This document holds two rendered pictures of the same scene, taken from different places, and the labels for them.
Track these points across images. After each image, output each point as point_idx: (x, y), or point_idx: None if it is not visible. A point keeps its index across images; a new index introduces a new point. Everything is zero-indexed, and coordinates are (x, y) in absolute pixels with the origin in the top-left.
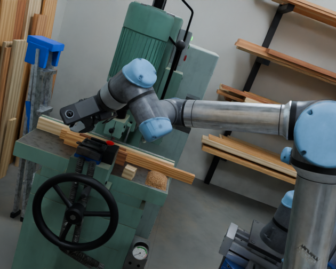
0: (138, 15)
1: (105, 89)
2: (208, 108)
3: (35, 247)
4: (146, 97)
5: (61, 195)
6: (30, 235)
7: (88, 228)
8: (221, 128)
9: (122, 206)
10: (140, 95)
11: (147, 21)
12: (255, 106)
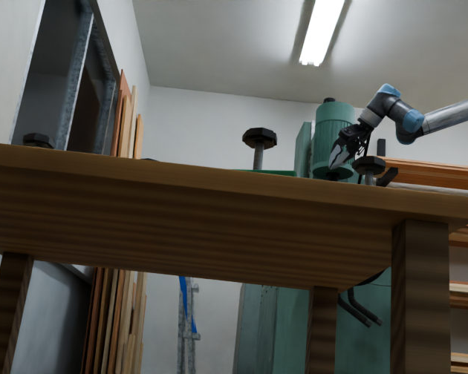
0: (333, 108)
1: (367, 110)
2: (435, 111)
3: (296, 340)
4: (401, 101)
5: None
6: (288, 325)
7: (347, 298)
8: (450, 122)
9: None
10: (397, 100)
11: (341, 110)
12: (466, 99)
